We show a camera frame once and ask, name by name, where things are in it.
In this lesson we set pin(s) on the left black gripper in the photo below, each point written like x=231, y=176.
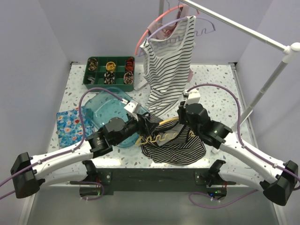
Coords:
x=148, y=126

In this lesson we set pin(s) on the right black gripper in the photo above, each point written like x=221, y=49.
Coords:
x=180, y=112

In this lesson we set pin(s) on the yellow plastic hanger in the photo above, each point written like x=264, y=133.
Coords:
x=166, y=137

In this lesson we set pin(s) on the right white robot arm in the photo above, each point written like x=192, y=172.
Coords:
x=275, y=178

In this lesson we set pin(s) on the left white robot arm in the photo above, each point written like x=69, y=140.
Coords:
x=28, y=173

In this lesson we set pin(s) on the purple plastic hanger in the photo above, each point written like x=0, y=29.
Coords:
x=204, y=30

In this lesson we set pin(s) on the pink plastic hanger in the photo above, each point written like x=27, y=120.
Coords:
x=182, y=8

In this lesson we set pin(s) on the teal transparent plastic bin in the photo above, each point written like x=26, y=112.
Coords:
x=99, y=110

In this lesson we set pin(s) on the blue floral folded cloth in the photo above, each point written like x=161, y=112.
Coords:
x=69, y=128

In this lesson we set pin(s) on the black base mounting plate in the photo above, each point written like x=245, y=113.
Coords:
x=154, y=180

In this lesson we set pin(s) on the black beige patterned sock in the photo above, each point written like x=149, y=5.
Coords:
x=109, y=77

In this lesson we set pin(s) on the brown white patterned sock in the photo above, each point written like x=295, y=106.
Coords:
x=128, y=77

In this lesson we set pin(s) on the grey black rolled sock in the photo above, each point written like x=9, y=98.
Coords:
x=91, y=80

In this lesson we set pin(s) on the green compartment organizer tray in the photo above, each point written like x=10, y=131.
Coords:
x=99, y=73

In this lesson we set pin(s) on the yellow rolled sock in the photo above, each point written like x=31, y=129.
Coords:
x=110, y=66

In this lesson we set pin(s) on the red black rolled sock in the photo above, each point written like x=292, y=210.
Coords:
x=129, y=65

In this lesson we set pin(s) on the brown patterned rolled sock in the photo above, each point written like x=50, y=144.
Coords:
x=92, y=64

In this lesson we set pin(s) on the white clothes rack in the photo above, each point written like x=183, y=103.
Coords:
x=275, y=99

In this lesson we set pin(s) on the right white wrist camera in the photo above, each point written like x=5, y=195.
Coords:
x=191, y=97

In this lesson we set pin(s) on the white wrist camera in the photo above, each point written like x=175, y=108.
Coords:
x=191, y=97
x=132, y=108

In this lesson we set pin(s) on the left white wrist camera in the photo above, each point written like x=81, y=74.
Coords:
x=132, y=108

